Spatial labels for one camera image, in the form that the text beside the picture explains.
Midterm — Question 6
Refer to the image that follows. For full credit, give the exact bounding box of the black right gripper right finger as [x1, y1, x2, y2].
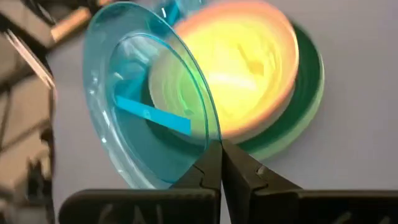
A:
[221, 139, 398, 224]

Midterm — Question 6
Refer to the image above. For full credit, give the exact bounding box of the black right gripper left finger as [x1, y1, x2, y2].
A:
[58, 139, 223, 224]

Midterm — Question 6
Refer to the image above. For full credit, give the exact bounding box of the large green plastic plate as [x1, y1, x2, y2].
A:
[236, 21, 326, 161]

